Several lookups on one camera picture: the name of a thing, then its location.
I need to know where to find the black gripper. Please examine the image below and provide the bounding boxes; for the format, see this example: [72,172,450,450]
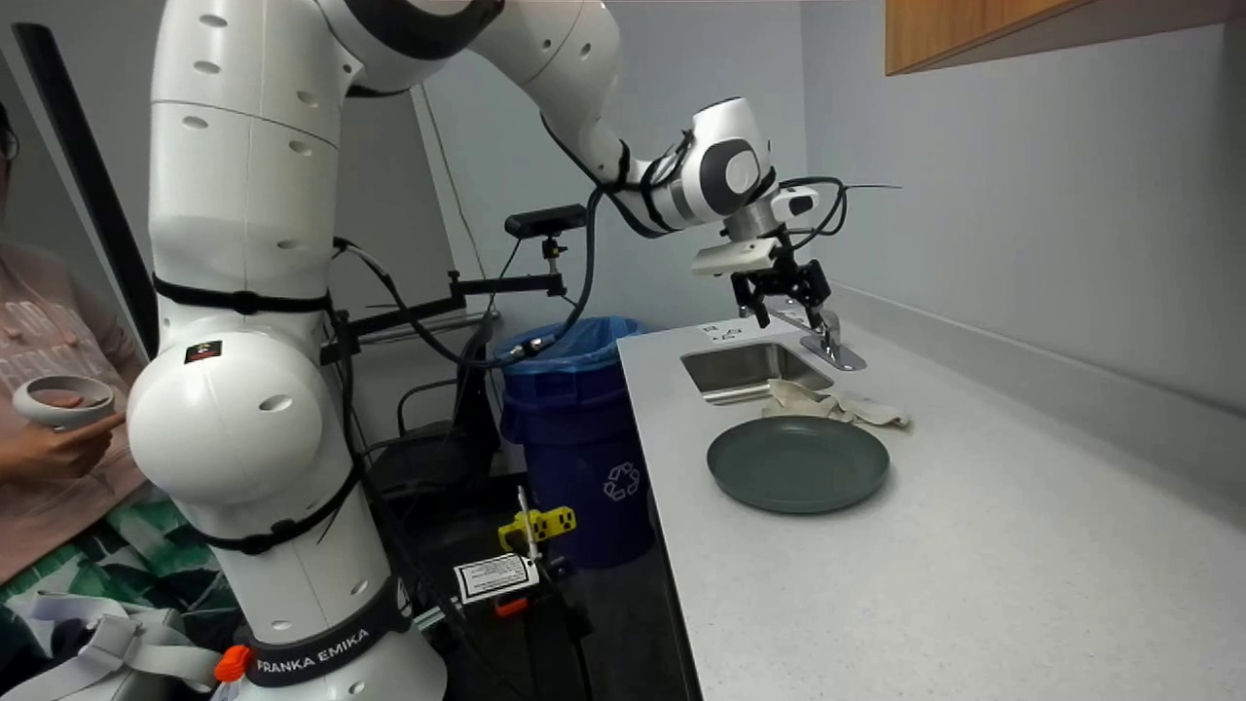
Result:
[733,260,832,328]

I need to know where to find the white towel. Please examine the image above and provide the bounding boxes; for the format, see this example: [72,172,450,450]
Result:
[765,377,911,433]

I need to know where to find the dark green plate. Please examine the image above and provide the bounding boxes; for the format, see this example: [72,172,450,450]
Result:
[703,416,886,519]

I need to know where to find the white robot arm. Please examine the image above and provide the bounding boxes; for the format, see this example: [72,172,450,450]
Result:
[124,0,828,701]

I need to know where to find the chrome faucet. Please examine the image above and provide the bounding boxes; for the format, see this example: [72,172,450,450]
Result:
[802,315,864,368]

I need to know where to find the steel sink basin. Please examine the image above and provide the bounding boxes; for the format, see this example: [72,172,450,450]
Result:
[680,343,828,397]

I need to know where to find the blue recycling bin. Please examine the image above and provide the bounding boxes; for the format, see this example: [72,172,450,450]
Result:
[502,315,653,568]

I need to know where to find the yellow clamp with label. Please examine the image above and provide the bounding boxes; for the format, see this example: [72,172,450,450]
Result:
[450,498,577,619]

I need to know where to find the person in pink shirt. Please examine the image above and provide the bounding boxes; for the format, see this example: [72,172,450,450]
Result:
[0,102,153,586]

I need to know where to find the white controller in hand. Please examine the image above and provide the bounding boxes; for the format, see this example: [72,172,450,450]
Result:
[13,373,116,428]

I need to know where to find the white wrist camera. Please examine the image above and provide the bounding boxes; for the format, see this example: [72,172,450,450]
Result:
[693,236,777,277]

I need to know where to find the black camera on stand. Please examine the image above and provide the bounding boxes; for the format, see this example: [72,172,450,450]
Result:
[345,201,592,333]

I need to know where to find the wooden wall cabinet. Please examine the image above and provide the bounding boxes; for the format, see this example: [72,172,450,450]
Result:
[885,0,1246,75]

